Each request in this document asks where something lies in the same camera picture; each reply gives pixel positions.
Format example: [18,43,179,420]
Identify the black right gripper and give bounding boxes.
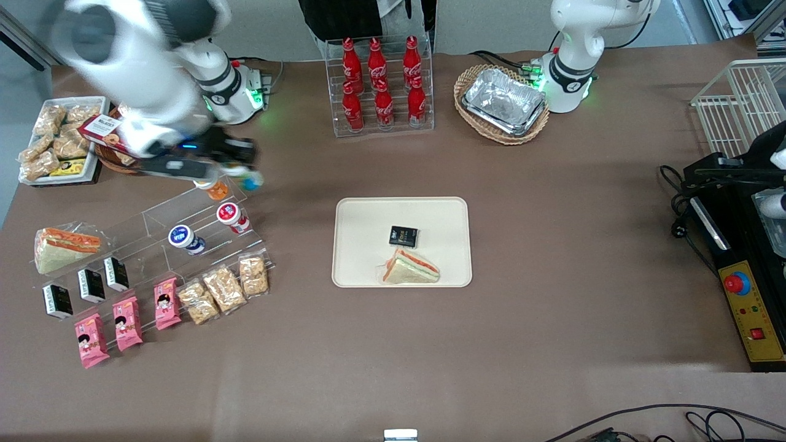
[201,128,261,182]

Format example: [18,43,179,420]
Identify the green gum bottle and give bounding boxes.
[226,162,265,191]

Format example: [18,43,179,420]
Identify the orange gum bottle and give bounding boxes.
[193,177,230,201]

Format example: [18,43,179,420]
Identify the red gum bottle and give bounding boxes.
[216,202,251,235]

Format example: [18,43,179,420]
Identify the blue gum bottle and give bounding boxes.
[168,225,207,255]

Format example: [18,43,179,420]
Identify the cream plastic serving tray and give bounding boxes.
[332,196,473,288]

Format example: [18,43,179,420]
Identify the aluminium foil tray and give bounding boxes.
[462,68,547,137]

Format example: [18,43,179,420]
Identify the clear acrylic tiered display rack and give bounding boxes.
[28,175,276,355]

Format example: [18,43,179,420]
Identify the rice crisp snack pack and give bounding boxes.
[52,126,91,160]
[238,254,271,298]
[18,134,55,163]
[178,279,220,325]
[66,103,102,125]
[20,150,62,182]
[203,266,247,315]
[34,104,67,137]

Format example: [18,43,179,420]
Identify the small brown wicker basket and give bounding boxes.
[95,107,145,176]

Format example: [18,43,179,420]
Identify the red cola bottle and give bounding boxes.
[341,37,363,93]
[367,37,387,90]
[341,82,364,131]
[402,36,423,87]
[374,80,394,128]
[408,77,427,125]

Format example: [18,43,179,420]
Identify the red white snack box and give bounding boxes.
[79,114,133,154]

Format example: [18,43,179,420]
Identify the white rectangular snack dish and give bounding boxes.
[18,96,111,185]

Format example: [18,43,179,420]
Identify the pink cartoon snack packet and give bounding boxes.
[154,277,183,331]
[74,313,111,369]
[112,297,144,352]

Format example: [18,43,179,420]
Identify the black white snack packet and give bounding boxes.
[103,256,130,292]
[42,284,74,320]
[77,268,106,304]

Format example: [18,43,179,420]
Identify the clear acrylic bottle rack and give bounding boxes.
[324,36,435,138]

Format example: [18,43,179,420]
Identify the yellow snack packet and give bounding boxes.
[49,158,87,177]

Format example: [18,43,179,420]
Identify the person in black clothing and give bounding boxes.
[298,0,438,45]

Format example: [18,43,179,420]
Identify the wrapped triangle sandwich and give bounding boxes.
[381,247,441,285]
[34,226,105,275]

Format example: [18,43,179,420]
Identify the round wicker basket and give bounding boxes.
[453,64,551,146]

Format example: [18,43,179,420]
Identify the grey equipment shelf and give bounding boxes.
[703,0,786,45]

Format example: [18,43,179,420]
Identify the black yellow control box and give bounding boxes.
[688,196,786,373]

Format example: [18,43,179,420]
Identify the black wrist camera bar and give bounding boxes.
[140,157,216,182]

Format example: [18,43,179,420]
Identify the black arm base cable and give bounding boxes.
[469,50,541,76]

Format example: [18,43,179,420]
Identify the black power cable with plug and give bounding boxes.
[659,165,720,277]

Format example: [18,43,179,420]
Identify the black cables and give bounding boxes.
[543,403,786,442]

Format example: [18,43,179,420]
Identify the white wire basket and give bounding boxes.
[691,58,786,160]

